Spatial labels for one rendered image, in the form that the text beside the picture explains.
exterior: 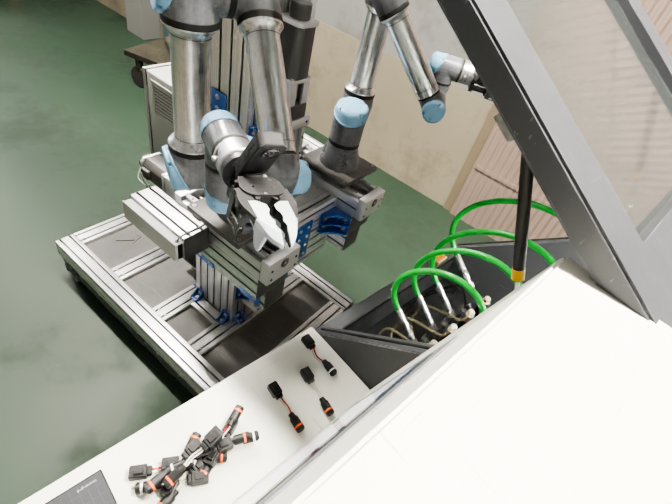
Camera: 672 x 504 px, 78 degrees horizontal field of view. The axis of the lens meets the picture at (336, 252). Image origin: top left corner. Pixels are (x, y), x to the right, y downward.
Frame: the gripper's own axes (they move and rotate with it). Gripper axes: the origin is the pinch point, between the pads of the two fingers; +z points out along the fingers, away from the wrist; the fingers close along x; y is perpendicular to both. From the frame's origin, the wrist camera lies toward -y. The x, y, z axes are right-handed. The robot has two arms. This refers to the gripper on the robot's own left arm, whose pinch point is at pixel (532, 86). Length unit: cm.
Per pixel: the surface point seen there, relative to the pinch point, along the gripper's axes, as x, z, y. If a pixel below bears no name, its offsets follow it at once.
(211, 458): 130, -56, 27
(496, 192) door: -114, 53, 127
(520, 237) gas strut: 100, -21, -20
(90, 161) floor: -46, -231, 154
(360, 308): 79, -35, 40
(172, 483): 136, -61, 26
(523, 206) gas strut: 99, -23, -24
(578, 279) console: 109, -16, -24
